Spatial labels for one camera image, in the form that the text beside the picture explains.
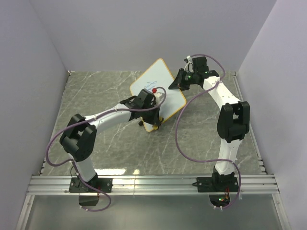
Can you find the aluminium mounting rail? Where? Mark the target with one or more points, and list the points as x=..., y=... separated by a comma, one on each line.
x=149, y=185

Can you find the yellow whiteboard eraser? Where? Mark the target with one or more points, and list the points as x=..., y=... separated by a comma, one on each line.
x=158, y=123

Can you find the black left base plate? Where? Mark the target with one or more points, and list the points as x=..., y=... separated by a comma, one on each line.
x=103, y=184

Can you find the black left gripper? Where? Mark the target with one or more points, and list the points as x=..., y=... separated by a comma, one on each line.
x=155, y=120

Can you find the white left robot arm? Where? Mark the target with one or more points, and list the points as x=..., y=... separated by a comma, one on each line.
x=82, y=132

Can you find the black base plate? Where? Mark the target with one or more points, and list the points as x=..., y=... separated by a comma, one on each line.
x=103, y=184
x=210, y=184

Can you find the yellow-framed whiteboard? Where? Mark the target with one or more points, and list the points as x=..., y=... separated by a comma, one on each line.
x=158, y=75

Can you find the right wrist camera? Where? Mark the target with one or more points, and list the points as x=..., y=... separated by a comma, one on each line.
x=189, y=64

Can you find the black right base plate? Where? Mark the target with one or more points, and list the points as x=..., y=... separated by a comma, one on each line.
x=210, y=184

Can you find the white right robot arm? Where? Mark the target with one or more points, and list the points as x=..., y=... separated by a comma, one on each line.
x=232, y=126

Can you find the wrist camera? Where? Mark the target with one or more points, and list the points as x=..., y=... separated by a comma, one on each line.
x=159, y=96
x=189, y=64

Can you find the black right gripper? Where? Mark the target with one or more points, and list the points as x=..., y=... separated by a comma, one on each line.
x=177, y=84

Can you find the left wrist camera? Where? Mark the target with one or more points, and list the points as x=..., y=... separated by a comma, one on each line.
x=159, y=96

